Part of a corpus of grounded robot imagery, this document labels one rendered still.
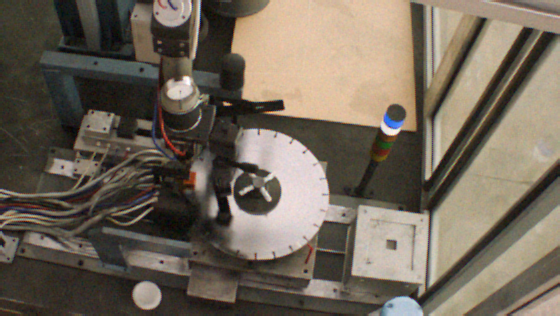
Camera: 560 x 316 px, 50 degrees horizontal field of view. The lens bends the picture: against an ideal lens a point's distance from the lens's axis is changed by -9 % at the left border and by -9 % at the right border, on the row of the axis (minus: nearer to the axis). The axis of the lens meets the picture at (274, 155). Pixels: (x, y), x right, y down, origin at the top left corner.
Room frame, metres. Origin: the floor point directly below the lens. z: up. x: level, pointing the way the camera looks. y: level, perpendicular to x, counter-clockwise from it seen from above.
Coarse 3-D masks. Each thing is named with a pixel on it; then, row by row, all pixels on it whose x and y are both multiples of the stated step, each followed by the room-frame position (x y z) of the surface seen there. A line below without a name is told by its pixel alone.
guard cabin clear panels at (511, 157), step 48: (480, 48) 0.97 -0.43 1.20; (528, 48) 0.78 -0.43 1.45; (528, 96) 0.68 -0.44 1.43; (480, 144) 0.72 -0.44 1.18; (528, 144) 0.59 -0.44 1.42; (432, 192) 0.78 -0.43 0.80; (480, 192) 0.61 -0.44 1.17; (432, 240) 0.63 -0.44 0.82; (528, 240) 0.41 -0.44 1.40; (480, 288) 0.39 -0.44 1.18
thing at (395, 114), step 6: (390, 108) 0.78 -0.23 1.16; (396, 108) 0.78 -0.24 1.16; (402, 108) 0.78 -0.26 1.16; (390, 114) 0.76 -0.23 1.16; (396, 114) 0.77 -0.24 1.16; (402, 114) 0.77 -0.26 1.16; (384, 120) 0.76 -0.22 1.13; (390, 120) 0.75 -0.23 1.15; (396, 120) 0.75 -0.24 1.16; (402, 120) 0.75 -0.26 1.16; (390, 126) 0.75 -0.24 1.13; (396, 126) 0.75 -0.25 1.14
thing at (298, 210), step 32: (256, 160) 0.71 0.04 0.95; (288, 160) 0.72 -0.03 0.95; (192, 192) 0.60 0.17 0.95; (288, 192) 0.64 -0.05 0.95; (320, 192) 0.65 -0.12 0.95; (224, 224) 0.53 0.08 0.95; (256, 224) 0.55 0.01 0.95; (288, 224) 0.56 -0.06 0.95; (320, 224) 0.57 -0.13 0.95; (256, 256) 0.47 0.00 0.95
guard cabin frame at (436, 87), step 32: (416, 0) 0.30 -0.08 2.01; (448, 0) 0.30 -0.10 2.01; (480, 0) 0.30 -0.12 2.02; (512, 0) 0.31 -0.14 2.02; (544, 0) 0.30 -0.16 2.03; (544, 32) 0.74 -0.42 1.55; (448, 64) 1.05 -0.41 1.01; (480, 96) 0.81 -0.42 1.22; (480, 128) 0.74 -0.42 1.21; (448, 160) 0.80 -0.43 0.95; (544, 256) 0.35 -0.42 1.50; (512, 288) 0.33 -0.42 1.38; (544, 288) 0.31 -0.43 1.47
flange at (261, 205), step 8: (240, 176) 0.65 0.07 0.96; (248, 176) 0.66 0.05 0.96; (264, 176) 0.66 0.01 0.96; (240, 184) 0.63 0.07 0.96; (248, 184) 0.63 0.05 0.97; (272, 184) 0.65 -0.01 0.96; (280, 184) 0.65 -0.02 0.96; (248, 192) 0.61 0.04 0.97; (256, 192) 0.61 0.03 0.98; (272, 192) 0.63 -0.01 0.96; (280, 192) 0.63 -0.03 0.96; (240, 200) 0.59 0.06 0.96; (248, 200) 0.60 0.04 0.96; (256, 200) 0.60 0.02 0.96; (264, 200) 0.60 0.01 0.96; (272, 200) 0.61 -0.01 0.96; (248, 208) 0.58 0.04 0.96; (256, 208) 0.58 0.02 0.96; (264, 208) 0.59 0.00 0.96; (272, 208) 0.59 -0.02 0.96
